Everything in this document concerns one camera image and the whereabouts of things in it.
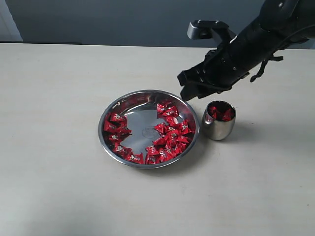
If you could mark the stainless steel cup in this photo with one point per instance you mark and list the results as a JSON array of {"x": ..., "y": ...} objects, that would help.
[{"x": 215, "y": 129}]

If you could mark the red candy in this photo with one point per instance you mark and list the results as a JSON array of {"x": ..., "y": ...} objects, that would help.
[
  {"x": 183, "y": 139},
  {"x": 171, "y": 112},
  {"x": 161, "y": 108},
  {"x": 135, "y": 158},
  {"x": 109, "y": 127},
  {"x": 214, "y": 112},
  {"x": 227, "y": 115},
  {"x": 117, "y": 118}
]

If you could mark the round stainless steel plate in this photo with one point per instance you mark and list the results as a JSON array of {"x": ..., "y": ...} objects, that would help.
[{"x": 140, "y": 110}]

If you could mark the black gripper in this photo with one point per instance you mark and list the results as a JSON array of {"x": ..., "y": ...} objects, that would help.
[{"x": 251, "y": 46}]

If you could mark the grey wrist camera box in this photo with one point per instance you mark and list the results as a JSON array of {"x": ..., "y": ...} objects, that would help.
[{"x": 200, "y": 29}]

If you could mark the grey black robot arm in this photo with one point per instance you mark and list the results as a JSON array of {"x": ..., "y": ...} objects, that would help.
[{"x": 280, "y": 24}]

